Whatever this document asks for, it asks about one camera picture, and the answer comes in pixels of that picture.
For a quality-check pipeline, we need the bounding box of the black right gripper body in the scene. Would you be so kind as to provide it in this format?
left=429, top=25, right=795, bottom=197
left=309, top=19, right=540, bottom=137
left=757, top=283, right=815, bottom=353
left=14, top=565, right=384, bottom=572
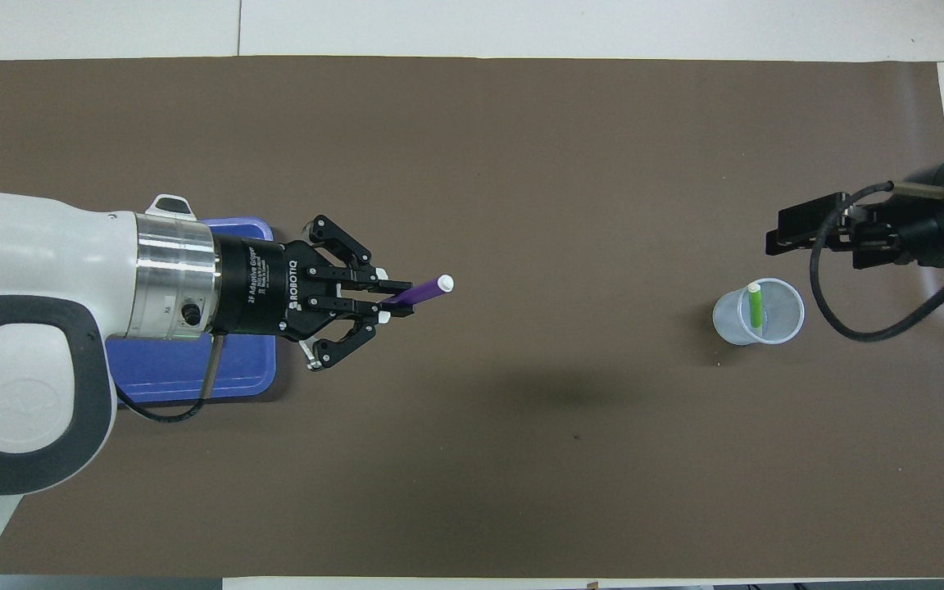
left=853, top=156, right=944, bottom=270

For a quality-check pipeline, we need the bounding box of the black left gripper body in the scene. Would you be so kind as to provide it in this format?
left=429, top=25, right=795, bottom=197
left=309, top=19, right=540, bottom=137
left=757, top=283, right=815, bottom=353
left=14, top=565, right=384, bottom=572
left=211, top=238, right=313, bottom=338

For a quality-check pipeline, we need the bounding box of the purple marker pen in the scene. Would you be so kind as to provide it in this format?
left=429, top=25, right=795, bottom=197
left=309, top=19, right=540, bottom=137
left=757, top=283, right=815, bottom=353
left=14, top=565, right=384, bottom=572
left=382, top=275, right=455, bottom=311

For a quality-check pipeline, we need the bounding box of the translucent plastic cup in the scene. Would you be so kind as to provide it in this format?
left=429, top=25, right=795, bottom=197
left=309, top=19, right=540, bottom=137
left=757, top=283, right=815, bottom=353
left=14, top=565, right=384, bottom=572
left=713, top=279, right=805, bottom=346

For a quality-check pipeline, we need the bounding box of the blue plastic tray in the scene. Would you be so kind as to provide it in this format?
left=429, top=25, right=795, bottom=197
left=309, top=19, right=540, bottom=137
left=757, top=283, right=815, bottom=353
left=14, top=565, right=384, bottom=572
left=103, top=216, right=278, bottom=402

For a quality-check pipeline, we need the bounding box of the brown table mat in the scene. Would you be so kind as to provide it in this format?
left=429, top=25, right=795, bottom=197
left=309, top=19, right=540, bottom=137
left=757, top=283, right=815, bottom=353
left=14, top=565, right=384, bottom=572
left=0, top=56, right=944, bottom=579

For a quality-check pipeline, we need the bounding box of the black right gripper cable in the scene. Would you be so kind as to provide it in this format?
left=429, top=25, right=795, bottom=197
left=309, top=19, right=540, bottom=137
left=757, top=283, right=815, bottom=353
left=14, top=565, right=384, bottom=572
left=808, top=180, right=944, bottom=343

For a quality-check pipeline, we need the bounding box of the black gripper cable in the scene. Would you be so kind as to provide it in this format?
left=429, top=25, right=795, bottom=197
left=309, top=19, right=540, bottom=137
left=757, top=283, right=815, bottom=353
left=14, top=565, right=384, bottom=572
left=116, top=332, right=227, bottom=424
left=808, top=180, right=944, bottom=343

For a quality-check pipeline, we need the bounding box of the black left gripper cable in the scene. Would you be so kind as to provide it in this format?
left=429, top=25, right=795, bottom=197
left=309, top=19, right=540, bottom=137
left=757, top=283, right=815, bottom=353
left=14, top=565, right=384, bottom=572
left=116, top=332, right=227, bottom=424

